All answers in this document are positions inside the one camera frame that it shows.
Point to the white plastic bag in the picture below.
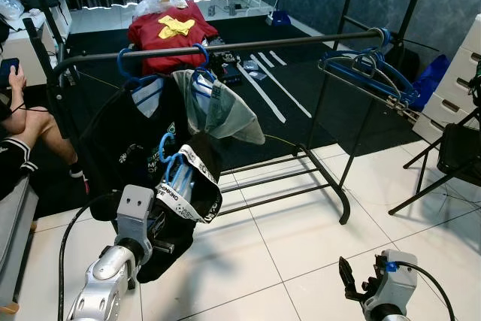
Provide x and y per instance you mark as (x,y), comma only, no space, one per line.
(161,1)

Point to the grey bench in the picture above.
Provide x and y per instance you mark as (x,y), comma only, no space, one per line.
(15,246)

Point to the yellow cloth piece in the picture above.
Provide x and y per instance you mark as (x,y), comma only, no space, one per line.
(175,26)

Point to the black garment with white band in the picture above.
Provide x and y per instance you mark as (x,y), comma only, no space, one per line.
(169,264)

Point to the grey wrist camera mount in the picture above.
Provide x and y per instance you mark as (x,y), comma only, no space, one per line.
(398,283)
(135,208)

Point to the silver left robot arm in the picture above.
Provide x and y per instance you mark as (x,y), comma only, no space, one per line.
(105,283)

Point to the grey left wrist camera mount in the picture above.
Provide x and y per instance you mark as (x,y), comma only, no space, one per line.
(135,208)

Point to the blue dustpan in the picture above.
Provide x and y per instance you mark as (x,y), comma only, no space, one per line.
(280,18)

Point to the black phone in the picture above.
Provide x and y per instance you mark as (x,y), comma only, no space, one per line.
(7,69)

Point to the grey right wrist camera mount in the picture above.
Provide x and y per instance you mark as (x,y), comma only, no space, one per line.
(398,283)

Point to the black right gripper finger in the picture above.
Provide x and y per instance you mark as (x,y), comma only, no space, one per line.
(347,276)

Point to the white shelf unit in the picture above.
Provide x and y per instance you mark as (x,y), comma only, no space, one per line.
(34,50)

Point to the seated person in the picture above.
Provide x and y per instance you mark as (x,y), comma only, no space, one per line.
(45,133)

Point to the black metal clothes rack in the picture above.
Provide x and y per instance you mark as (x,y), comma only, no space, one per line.
(263,42)

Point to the white drawer cabinet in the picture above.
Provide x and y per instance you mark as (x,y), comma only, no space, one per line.
(458,73)

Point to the blue bag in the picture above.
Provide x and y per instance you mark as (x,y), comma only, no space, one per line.
(432,80)

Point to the red cloth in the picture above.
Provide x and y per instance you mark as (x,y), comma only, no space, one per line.
(150,39)

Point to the blue plastic hanger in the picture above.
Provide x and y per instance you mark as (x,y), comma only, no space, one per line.
(120,65)
(180,174)
(406,95)
(207,54)
(385,34)

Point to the person's hand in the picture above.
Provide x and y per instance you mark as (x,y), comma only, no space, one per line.
(16,84)

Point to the grey shirt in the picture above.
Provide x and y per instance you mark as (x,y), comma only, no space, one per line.
(225,114)

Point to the white tape strip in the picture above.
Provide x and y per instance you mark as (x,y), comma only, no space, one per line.
(289,88)
(263,94)

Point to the black printed shirt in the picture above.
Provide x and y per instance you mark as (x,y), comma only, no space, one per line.
(128,140)

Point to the black carpet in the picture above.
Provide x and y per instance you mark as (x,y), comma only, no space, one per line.
(376,129)

